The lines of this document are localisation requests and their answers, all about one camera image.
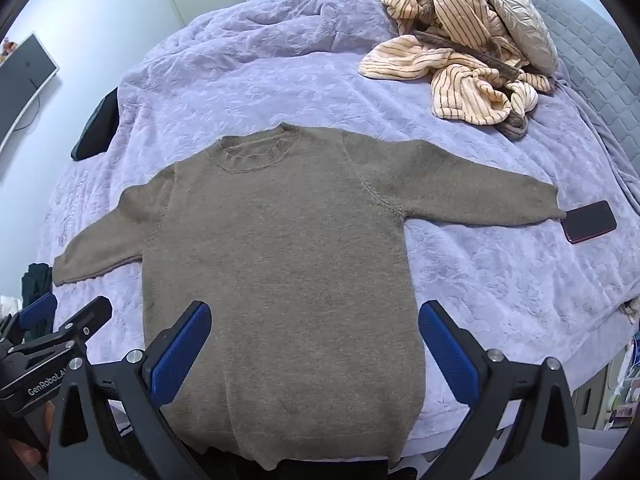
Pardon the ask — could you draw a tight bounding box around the grey quilted headboard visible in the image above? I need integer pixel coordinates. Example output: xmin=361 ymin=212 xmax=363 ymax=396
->
xmin=502 ymin=0 xmax=640 ymax=171

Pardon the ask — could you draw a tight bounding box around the beige striped fleece garment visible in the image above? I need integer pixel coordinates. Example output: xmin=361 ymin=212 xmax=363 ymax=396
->
xmin=358 ymin=0 xmax=556 ymax=141

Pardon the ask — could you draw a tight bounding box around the black cushion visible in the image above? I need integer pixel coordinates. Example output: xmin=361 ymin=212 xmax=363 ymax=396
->
xmin=71 ymin=87 xmax=121 ymax=162

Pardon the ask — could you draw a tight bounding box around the silver quilted pillow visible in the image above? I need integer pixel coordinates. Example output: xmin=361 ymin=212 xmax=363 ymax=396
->
xmin=480 ymin=0 xmax=560 ymax=75

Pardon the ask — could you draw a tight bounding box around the brown knit sweater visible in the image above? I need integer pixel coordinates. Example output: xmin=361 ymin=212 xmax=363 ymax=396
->
xmin=52 ymin=121 xmax=568 ymax=471

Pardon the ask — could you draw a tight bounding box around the black smartphone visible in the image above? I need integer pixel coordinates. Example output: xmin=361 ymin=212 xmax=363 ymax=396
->
xmin=561 ymin=200 xmax=618 ymax=245

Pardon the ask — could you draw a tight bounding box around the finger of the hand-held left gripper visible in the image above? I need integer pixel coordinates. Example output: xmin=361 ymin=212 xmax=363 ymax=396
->
xmin=17 ymin=292 xmax=58 ymax=333
xmin=10 ymin=296 xmax=113 ymax=361

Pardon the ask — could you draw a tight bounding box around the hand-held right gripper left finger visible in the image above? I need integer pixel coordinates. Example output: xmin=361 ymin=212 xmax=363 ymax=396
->
xmin=47 ymin=300 xmax=213 ymax=467

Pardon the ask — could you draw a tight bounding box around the bedside clutter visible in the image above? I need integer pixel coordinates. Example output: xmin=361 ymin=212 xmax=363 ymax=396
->
xmin=575 ymin=295 xmax=640 ymax=433

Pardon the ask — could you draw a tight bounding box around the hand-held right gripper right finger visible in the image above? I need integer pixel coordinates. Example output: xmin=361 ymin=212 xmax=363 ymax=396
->
xmin=417 ymin=300 xmax=581 ymax=480

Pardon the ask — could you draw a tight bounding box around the dark green cloth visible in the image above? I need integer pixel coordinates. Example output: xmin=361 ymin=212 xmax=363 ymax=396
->
xmin=20 ymin=262 xmax=53 ymax=311

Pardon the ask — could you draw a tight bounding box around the white curved monitor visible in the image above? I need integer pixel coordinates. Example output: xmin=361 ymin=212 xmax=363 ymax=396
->
xmin=0 ymin=32 xmax=60 ymax=153

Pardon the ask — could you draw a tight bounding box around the lilac plush blanket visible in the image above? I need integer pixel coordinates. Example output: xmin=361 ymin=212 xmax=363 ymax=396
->
xmin=37 ymin=0 xmax=640 ymax=441

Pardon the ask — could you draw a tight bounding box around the person's left hand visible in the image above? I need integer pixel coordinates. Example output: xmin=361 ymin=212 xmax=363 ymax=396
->
xmin=7 ymin=400 xmax=56 ymax=471

